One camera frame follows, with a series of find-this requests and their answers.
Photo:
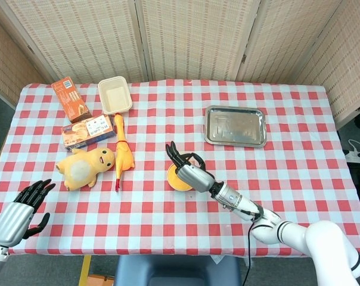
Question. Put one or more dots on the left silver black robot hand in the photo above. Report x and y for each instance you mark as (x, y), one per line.
(10, 220)

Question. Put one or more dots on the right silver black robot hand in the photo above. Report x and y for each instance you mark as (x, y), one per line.
(195, 177)

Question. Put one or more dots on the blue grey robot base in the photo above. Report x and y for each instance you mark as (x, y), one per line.
(177, 271)

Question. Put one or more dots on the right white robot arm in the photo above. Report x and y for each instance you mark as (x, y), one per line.
(287, 232)

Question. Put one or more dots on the white round bowl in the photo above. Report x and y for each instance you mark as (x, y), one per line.
(177, 189)

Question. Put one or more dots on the red white checked tablecloth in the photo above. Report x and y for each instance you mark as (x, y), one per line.
(168, 232)

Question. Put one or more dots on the rectangular steel tray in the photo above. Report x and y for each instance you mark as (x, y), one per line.
(236, 128)

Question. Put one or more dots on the orange rubber chicken toy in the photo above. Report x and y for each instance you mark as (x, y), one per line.
(123, 158)

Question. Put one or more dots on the yellow plush toy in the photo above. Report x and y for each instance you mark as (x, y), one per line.
(78, 169)

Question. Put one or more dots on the orange cardboard box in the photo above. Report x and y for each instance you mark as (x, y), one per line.
(99, 281)

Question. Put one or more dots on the beige plastic food container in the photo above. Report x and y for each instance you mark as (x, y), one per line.
(116, 96)

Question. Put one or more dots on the biscuit box with white label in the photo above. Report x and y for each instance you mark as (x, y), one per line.
(84, 134)

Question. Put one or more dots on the metal screen hinge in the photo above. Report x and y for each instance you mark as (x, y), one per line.
(244, 58)
(31, 49)

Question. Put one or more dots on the orange snack box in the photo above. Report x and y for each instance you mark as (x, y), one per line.
(71, 101)

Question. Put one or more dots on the woven folding screen panel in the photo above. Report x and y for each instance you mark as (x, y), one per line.
(7, 65)
(84, 38)
(353, 59)
(195, 38)
(287, 38)

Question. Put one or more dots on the white power strip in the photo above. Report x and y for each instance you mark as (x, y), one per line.
(358, 154)

